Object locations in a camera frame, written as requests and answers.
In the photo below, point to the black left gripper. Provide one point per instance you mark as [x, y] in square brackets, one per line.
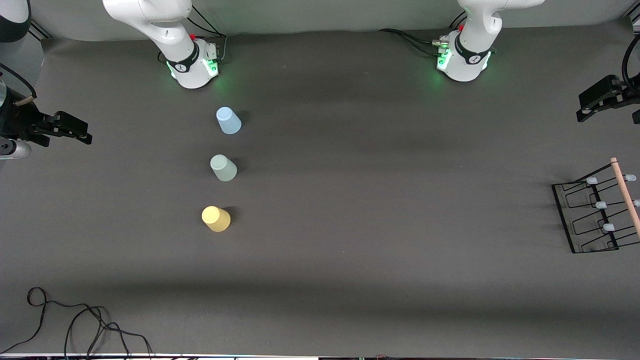
[611, 90]

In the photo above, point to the yellow plastic cup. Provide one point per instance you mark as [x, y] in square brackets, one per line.
[216, 219]

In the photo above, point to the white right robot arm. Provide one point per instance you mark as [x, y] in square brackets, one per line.
[150, 20]

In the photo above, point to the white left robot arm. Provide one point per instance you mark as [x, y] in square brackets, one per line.
[475, 45]

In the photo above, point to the pale green plastic cup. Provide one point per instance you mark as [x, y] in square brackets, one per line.
[224, 169]

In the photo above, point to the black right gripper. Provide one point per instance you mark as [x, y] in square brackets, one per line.
[19, 123]

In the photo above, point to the dark grey table mat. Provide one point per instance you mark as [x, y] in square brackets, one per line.
[400, 275]

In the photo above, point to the light blue plastic cup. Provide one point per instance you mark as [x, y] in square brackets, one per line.
[229, 122]

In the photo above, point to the aluminium frame rail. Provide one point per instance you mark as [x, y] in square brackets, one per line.
[635, 19]
[40, 31]

